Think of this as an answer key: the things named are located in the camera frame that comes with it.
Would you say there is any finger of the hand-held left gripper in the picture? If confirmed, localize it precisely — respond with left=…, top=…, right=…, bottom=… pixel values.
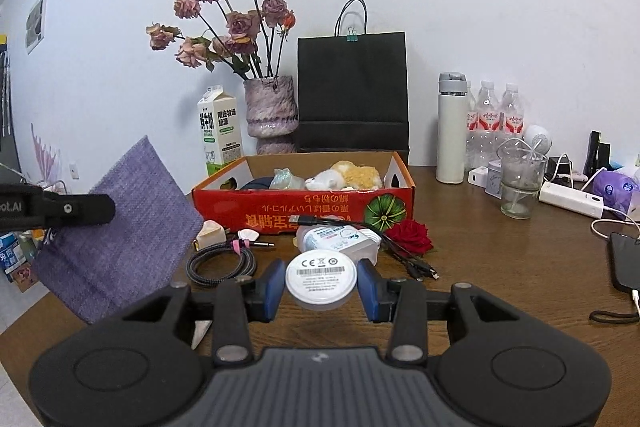
left=42, top=193, right=117, bottom=229

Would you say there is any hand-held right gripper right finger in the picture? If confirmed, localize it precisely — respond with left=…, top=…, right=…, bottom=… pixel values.
left=356, top=258, right=521, bottom=367

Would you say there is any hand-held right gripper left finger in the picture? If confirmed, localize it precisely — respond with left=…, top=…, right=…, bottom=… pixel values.
left=122, top=258, right=287, bottom=367

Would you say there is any purple woven cloth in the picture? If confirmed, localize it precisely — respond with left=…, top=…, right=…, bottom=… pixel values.
left=31, top=135, right=203, bottom=325

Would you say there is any black multi-head USB cable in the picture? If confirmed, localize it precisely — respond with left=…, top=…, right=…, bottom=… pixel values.
left=289, top=214, right=441, bottom=282

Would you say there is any white round device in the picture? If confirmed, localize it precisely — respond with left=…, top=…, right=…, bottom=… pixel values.
left=285, top=250, right=358, bottom=311

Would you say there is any red cardboard box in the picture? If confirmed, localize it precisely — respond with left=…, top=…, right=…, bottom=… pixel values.
left=192, top=151, right=416, bottom=236

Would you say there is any wooden desktop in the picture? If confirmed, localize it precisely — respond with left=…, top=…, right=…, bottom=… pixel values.
left=0, top=152, right=640, bottom=427

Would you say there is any storage rack with goods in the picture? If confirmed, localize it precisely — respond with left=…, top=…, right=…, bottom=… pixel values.
left=0, top=229, right=45, bottom=294

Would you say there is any white plastic labelled box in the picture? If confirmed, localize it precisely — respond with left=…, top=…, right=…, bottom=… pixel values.
left=296, top=224, right=383, bottom=266

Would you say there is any red artificial rose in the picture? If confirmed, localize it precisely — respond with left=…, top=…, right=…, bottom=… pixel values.
left=384, top=219, right=435, bottom=257

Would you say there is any beige wedge block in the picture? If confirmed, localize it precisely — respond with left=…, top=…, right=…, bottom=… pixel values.
left=197, top=219, right=229, bottom=251

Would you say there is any pale green glossy trinket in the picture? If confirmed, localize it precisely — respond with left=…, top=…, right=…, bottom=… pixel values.
left=272, top=168, right=306, bottom=190

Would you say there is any orange white plush toy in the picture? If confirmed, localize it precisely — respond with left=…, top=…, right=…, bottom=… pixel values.
left=305, top=161, right=385, bottom=192

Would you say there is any white charger plug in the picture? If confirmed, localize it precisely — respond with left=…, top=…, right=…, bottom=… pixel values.
left=467, top=166, right=494, bottom=188

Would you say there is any white milk carton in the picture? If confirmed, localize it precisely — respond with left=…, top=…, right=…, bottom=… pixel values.
left=197, top=84, right=244, bottom=178

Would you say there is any small pale tin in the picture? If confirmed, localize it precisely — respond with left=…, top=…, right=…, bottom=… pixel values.
left=485, top=158, right=506, bottom=198

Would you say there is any purple ceramic vase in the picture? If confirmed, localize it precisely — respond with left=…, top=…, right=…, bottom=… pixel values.
left=243, top=75, right=300, bottom=156

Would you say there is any white thermos bottle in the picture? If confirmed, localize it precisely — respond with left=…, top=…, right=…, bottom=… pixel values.
left=436, top=72, right=469, bottom=184

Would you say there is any clear glass cup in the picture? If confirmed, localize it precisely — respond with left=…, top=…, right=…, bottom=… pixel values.
left=496, top=139, right=549, bottom=221

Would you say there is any clear water bottle red label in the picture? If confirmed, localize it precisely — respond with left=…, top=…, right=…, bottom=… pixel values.
left=474, top=80, right=504, bottom=172
left=501, top=83, right=527, bottom=144
left=465, top=80, right=479, bottom=170

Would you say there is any black paper bag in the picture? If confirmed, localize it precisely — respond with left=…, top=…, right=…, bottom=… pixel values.
left=293, top=0, right=411, bottom=166

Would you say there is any white power strip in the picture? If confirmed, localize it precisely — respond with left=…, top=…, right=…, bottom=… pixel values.
left=538, top=181, right=609, bottom=218

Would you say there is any black plug adapter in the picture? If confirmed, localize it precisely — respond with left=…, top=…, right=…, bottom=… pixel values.
left=547, top=154, right=574, bottom=180

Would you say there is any white round speaker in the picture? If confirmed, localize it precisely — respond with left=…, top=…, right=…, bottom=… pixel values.
left=522, top=124, right=555, bottom=156

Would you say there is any dried pink rose bouquet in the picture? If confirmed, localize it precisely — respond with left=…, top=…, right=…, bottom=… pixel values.
left=146, top=0, right=297, bottom=82

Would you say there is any black smartphone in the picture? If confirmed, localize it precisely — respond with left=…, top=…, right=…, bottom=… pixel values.
left=607, top=232, right=640, bottom=296

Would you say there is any black upright box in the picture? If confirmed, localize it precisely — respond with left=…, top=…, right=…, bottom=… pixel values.
left=587, top=130, right=612, bottom=170

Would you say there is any purple tissue pack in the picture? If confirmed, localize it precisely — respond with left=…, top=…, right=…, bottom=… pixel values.
left=594, top=166, right=640, bottom=214

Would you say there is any black braided cable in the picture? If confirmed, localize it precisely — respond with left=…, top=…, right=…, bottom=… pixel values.
left=186, top=241, right=276, bottom=291

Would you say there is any pink flower wall sticker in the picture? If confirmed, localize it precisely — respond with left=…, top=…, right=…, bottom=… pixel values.
left=30, top=123, right=64, bottom=188

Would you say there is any framed wall picture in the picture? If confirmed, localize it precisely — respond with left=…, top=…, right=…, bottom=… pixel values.
left=25, top=0, right=49, bottom=56

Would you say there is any white charging cable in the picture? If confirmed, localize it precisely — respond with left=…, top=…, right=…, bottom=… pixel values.
left=591, top=206, right=640, bottom=249

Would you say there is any black strap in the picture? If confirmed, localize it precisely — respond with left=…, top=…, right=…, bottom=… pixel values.
left=589, top=309, right=640, bottom=326

